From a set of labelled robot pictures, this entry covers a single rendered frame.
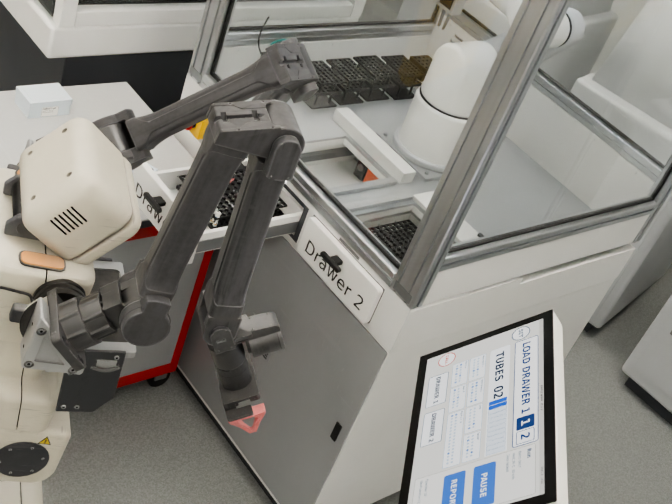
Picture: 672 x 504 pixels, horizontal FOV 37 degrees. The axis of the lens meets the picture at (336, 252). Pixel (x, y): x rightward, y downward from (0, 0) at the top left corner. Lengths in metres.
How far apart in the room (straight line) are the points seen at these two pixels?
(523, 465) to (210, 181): 0.74
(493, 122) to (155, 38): 1.46
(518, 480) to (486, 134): 0.72
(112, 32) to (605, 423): 2.24
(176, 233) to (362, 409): 1.15
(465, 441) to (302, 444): 0.95
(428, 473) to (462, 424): 0.12
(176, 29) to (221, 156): 1.86
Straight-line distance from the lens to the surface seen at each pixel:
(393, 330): 2.40
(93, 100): 3.05
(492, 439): 1.89
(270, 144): 1.44
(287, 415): 2.82
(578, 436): 3.81
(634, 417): 4.05
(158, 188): 2.47
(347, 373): 2.56
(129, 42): 3.22
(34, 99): 2.90
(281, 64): 1.88
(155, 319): 1.60
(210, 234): 2.42
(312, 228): 2.52
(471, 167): 2.14
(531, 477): 1.78
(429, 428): 2.00
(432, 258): 2.25
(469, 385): 2.04
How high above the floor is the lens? 2.33
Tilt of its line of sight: 35 degrees down
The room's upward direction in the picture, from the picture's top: 22 degrees clockwise
